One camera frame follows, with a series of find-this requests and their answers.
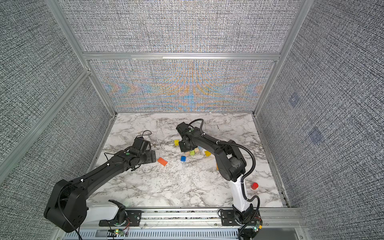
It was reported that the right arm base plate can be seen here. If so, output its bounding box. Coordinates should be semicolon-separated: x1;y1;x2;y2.
218;209;263;226

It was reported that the red wood cylinder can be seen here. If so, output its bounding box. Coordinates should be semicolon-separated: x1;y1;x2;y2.
251;183;259;190

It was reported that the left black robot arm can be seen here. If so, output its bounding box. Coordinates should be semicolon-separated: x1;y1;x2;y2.
44;150;157;233

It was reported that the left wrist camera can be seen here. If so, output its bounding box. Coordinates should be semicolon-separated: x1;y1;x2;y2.
132;137;151;152

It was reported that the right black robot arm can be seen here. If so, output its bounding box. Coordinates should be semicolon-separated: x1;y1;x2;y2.
176;119;260;225

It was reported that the aluminium mounting rail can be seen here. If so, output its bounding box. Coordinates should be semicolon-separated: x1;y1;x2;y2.
82;204;307;228

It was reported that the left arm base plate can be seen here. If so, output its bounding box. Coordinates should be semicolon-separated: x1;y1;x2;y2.
99;210;143;228

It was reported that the red-orange wood block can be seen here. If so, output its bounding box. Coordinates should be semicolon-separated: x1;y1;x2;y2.
158;158;168;166

